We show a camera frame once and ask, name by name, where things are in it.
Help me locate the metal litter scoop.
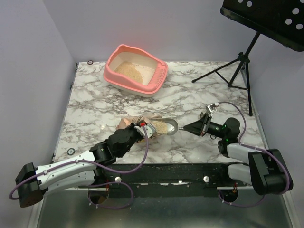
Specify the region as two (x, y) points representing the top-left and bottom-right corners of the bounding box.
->
(151, 118), (185, 135)

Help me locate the peach cat litter bag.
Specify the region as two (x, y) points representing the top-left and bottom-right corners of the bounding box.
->
(116, 113), (168, 139)

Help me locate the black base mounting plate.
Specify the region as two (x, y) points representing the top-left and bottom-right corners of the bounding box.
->
(96, 162), (246, 198)

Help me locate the black music stand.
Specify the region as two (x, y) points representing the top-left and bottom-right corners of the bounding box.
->
(191, 0), (304, 117)

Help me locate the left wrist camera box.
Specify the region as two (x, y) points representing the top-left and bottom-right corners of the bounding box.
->
(135, 121), (156, 138)

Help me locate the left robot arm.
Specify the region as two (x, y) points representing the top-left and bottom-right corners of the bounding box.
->
(9, 124), (153, 208)

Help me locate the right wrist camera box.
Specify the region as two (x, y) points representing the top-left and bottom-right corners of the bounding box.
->
(206, 102), (219, 117)

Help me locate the beige cat litter pile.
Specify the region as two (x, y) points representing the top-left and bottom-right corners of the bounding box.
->
(115, 61), (143, 84)

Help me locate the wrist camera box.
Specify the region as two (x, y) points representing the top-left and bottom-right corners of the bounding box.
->
(135, 121), (156, 138)
(206, 102), (219, 117)

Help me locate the pink and white litter box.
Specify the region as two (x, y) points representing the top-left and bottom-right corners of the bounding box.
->
(103, 44), (169, 97)

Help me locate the aluminium frame rail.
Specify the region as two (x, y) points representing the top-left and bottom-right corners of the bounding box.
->
(39, 168), (289, 193)

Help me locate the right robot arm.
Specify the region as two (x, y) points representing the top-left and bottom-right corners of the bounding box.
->
(183, 114), (294, 195)

